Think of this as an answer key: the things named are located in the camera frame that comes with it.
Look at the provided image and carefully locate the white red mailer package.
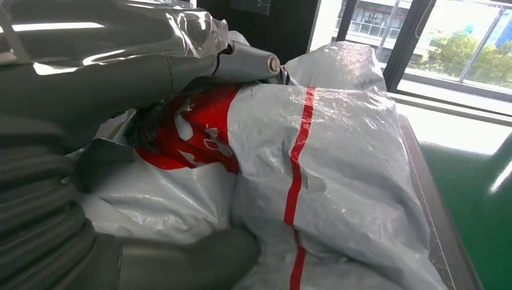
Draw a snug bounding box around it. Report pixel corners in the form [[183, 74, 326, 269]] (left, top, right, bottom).
[[75, 31, 449, 290]]

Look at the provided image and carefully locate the green conveyor belt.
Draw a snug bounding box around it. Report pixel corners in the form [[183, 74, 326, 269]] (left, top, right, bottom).
[[419, 132, 512, 290]]

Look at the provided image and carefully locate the window with black frame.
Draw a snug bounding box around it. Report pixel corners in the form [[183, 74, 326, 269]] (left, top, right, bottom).
[[308, 0, 512, 118]]

